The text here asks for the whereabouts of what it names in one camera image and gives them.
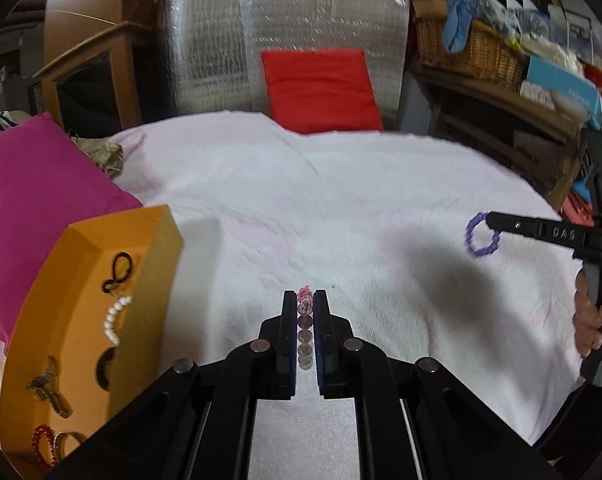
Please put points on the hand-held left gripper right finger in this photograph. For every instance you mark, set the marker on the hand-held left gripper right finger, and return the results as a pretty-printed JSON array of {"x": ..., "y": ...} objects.
[{"x": 321, "y": 340}]

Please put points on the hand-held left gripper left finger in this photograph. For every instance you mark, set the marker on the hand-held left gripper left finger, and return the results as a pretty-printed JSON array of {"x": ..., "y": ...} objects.
[{"x": 291, "y": 340}]

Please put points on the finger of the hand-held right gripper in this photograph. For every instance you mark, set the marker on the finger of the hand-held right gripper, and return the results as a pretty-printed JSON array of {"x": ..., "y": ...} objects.
[{"x": 531, "y": 228}]

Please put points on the orange box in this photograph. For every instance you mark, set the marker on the orange box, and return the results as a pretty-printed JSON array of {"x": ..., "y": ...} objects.
[{"x": 71, "y": 310}]

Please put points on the metal hair clip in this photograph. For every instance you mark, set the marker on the metal hair clip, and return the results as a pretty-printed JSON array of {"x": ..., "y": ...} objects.
[{"x": 56, "y": 400}]

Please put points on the person's right hand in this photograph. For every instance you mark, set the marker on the person's right hand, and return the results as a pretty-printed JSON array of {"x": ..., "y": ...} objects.
[{"x": 583, "y": 325}]

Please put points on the red cloth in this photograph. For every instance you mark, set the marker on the red cloth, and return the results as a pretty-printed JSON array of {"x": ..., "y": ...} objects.
[{"x": 596, "y": 77}]

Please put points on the blue and white box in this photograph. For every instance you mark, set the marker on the blue and white box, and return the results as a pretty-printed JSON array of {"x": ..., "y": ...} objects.
[{"x": 556, "y": 80}]

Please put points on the wooden shelf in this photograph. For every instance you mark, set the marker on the wooden shelf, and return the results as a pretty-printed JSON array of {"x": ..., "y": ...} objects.
[{"x": 481, "y": 95}]

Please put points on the white textured blanket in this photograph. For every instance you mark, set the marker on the white textured blanket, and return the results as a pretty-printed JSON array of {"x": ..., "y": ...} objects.
[{"x": 331, "y": 185}]

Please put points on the wicker basket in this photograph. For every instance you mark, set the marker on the wicker basket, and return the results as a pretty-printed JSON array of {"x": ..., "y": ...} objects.
[{"x": 481, "y": 55}]

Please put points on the dark round object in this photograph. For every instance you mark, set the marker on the dark round object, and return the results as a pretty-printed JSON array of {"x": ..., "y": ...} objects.
[{"x": 106, "y": 367}]

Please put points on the light blue cloth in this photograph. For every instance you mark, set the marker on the light blue cloth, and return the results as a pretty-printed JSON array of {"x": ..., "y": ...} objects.
[{"x": 458, "y": 20}]

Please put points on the red pillow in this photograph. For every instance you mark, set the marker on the red pillow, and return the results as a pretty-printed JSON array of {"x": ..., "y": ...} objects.
[{"x": 321, "y": 90}]

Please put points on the gold bangle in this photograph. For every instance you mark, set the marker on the gold bangle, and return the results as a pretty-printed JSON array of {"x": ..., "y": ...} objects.
[{"x": 58, "y": 440}]

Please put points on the beige crumpled cloth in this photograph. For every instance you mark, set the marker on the beige crumpled cloth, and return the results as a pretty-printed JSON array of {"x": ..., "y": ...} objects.
[{"x": 101, "y": 155}]

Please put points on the silver foil mat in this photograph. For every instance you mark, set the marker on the silver foil mat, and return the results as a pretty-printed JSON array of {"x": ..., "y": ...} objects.
[{"x": 206, "y": 60}]

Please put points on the pink pillow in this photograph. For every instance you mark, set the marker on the pink pillow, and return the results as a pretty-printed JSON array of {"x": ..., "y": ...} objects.
[{"x": 31, "y": 200}]

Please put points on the black white striped cloth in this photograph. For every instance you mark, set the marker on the black white striped cloth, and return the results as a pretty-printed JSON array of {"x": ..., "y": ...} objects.
[{"x": 1, "y": 120}]

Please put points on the wooden cabinet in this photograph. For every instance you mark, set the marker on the wooden cabinet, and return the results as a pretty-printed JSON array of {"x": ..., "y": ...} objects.
[{"x": 81, "y": 10}]

